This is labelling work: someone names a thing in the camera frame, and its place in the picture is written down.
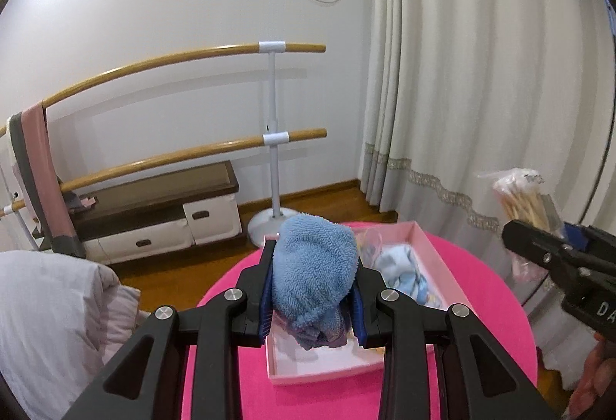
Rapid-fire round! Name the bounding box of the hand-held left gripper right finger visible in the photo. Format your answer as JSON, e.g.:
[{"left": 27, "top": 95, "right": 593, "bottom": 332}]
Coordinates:
[{"left": 350, "top": 258, "right": 547, "bottom": 420}]

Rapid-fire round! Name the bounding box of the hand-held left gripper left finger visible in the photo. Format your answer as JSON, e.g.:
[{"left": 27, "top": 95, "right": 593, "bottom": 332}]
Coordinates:
[{"left": 60, "top": 236, "right": 279, "bottom": 420}]

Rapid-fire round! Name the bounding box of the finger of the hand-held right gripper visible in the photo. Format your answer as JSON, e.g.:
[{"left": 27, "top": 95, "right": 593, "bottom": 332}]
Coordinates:
[{"left": 502, "top": 219, "right": 585, "bottom": 279}]

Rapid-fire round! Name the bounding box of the bag of wooden sticks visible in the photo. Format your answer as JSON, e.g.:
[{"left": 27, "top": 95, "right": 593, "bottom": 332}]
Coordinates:
[{"left": 476, "top": 167, "right": 559, "bottom": 286}]

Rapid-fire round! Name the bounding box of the light blue terry towel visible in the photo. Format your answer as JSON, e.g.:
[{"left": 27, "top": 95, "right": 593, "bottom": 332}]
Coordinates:
[{"left": 272, "top": 214, "right": 359, "bottom": 351}]

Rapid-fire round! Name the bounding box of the pink cardboard box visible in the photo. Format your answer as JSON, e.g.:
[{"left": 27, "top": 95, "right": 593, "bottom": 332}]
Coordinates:
[{"left": 264, "top": 221, "right": 475, "bottom": 386}]

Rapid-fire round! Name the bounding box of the person's right hand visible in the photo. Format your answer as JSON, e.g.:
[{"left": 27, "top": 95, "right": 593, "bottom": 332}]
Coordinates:
[{"left": 568, "top": 331, "right": 616, "bottom": 420}]

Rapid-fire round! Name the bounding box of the white blue printed cloth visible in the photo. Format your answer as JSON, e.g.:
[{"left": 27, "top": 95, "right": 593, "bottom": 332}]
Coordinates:
[{"left": 373, "top": 243, "right": 444, "bottom": 310}]

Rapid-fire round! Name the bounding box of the pink round table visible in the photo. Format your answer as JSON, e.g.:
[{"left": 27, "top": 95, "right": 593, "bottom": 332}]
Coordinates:
[{"left": 180, "top": 220, "right": 539, "bottom": 420}]

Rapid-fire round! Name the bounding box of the low brown white cabinet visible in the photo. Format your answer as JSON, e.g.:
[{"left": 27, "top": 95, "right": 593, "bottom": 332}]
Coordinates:
[{"left": 67, "top": 161, "right": 241, "bottom": 264}]

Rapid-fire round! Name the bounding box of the cream curtain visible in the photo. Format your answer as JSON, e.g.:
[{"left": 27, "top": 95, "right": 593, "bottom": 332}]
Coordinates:
[{"left": 356, "top": 0, "right": 614, "bottom": 257}]

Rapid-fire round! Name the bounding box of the grey pink item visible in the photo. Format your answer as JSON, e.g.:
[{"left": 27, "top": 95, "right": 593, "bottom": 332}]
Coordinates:
[{"left": 67, "top": 191, "right": 97, "bottom": 214}]

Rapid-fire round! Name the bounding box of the white duvet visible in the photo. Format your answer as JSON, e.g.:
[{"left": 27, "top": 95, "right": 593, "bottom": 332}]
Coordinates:
[{"left": 0, "top": 251, "right": 140, "bottom": 420}]

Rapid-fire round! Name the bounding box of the pink grey towel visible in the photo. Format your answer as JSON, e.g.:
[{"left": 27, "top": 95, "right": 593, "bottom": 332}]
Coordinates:
[{"left": 8, "top": 103, "right": 85, "bottom": 257}]

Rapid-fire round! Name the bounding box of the white barre stand post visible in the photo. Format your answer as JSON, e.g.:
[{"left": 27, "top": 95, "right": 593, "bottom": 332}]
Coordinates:
[
  {"left": 2, "top": 157, "right": 42, "bottom": 252},
  {"left": 247, "top": 41, "right": 301, "bottom": 244}
]

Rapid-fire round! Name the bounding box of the short wooden barre rail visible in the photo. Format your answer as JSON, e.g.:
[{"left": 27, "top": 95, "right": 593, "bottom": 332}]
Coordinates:
[{"left": 0, "top": 128, "right": 328, "bottom": 216}]

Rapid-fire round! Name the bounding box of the long wooden barre rail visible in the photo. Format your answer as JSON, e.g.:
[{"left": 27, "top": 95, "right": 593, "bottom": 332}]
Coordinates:
[{"left": 0, "top": 42, "right": 326, "bottom": 137}]

